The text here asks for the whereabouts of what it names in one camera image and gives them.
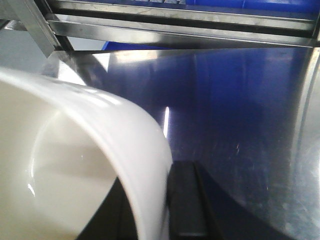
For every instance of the stainless steel shelf frame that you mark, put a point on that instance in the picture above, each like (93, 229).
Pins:
(238, 94)

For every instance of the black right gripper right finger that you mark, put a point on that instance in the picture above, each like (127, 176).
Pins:
(199, 209)

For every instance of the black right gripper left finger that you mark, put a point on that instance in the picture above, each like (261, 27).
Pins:
(113, 220)

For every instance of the blue crate middle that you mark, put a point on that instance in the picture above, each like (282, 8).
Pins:
(293, 6)

